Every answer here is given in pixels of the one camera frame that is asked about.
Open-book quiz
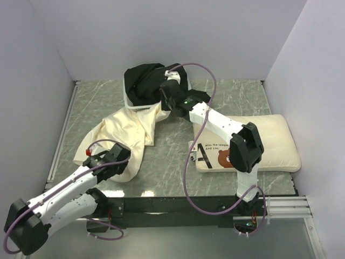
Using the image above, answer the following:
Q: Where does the cream satin pillowcase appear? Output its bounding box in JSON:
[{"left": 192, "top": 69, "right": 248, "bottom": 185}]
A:
[{"left": 73, "top": 103, "right": 170, "bottom": 183}]

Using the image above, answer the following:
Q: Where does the cream pillow with bear print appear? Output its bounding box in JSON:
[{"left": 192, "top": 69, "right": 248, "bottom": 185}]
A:
[{"left": 192, "top": 114, "right": 302, "bottom": 174}]

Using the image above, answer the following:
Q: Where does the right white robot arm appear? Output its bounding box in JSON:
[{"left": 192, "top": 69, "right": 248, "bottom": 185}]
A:
[{"left": 160, "top": 79, "right": 265, "bottom": 216}]

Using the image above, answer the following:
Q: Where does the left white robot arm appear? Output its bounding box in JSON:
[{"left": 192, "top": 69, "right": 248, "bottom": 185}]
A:
[{"left": 3, "top": 142, "right": 131, "bottom": 255}]

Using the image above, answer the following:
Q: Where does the white pillow care label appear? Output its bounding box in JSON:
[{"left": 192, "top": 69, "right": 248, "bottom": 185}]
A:
[{"left": 188, "top": 141, "right": 197, "bottom": 162}]

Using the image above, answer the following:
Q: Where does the white plastic basket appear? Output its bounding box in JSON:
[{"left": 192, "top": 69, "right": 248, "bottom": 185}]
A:
[{"left": 122, "top": 77, "right": 192, "bottom": 112}]

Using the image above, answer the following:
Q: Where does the black cloth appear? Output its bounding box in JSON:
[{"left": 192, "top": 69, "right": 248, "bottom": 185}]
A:
[{"left": 124, "top": 63, "right": 211, "bottom": 106}]

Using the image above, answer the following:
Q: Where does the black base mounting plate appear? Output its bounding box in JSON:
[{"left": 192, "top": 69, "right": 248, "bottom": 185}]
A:
[{"left": 91, "top": 197, "right": 266, "bottom": 229}]

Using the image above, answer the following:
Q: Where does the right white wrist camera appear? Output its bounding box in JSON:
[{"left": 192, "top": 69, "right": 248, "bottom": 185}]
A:
[{"left": 164, "top": 70, "right": 181, "bottom": 84}]

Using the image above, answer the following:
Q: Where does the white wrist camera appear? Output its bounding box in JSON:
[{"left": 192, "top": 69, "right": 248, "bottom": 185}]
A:
[
  {"left": 164, "top": 70, "right": 181, "bottom": 84},
  {"left": 85, "top": 143, "right": 99, "bottom": 156}
]

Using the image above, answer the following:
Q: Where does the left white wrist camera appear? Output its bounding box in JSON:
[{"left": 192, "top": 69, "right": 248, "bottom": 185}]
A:
[{"left": 85, "top": 143, "right": 99, "bottom": 156}]

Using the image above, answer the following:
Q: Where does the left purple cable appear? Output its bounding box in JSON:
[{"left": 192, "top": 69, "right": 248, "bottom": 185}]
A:
[{"left": 3, "top": 139, "right": 132, "bottom": 254}]

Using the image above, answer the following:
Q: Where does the purple cable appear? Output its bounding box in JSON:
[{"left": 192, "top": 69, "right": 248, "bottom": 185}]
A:
[
  {"left": 167, "top": 62, "right": 266, "bottom": 233},
  {"left": 3, "top": 139, "right": 132, "bottom": 254}
]

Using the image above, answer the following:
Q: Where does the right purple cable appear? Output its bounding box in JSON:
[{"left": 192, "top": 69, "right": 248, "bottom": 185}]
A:
[{"left": 167, "top": 62, "right": 266, "bottom": 233}]

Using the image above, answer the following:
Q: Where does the aluminium frame rail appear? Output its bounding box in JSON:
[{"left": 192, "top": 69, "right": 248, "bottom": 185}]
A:
[{"left": 233, "top": 195, "right": 313, "bottom": 220}]

